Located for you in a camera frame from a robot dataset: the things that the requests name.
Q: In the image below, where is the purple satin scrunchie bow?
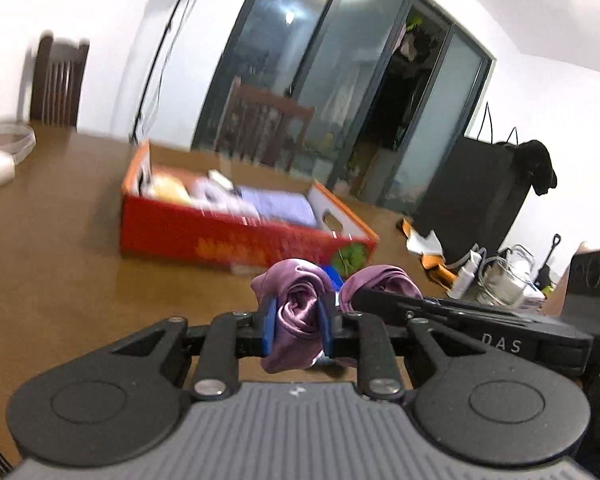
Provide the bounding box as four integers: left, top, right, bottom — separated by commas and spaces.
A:
250, 258, 422, 374

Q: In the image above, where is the purple towel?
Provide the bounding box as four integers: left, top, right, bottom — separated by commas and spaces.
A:
239, 186, 317, 228

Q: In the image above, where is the fuzzy lilac headband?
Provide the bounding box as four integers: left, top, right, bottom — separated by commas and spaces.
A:
187, 177, 260, 218

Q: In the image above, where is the yellow white plush toy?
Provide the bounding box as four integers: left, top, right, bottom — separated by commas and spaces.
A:
144, 174, 192, 205

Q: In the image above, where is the clear glass cup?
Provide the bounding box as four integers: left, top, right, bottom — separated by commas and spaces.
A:
477, 256, 529, 308

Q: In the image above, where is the orange white packet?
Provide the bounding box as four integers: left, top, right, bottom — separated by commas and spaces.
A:
396, 218, 456, 290

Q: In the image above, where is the white spray bottle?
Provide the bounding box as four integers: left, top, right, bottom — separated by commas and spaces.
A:
448, 250, 482, 299

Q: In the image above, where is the red cardboard box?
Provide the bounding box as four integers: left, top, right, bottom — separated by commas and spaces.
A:
120, 142, 379, 274

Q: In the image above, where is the black bag on table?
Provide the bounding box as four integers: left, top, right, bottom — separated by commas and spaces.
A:
410, 134, 537, 266

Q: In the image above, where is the black garment on bag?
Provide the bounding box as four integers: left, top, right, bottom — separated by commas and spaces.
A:
512, 140, 557, 196

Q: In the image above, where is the dark wooden chair centre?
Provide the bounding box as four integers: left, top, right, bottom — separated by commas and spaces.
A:
213, 77, 315, 174

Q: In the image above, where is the dark wooden chair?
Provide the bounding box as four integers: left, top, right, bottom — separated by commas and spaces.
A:
213, 77, 315, 174
29, 32, 90, 128

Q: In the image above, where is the sliding glass door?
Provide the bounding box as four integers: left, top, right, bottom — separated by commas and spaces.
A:
192, 0, 492, 214

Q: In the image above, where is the dark wooden chair left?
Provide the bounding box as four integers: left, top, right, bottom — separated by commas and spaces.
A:
29, 32, 90, 128

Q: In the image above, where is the studio light on stand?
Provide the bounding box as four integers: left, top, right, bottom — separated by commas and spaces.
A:
128, 0, 198, 144

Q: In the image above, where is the white charger cable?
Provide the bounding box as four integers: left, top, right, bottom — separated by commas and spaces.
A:
0, 122, 38, 163

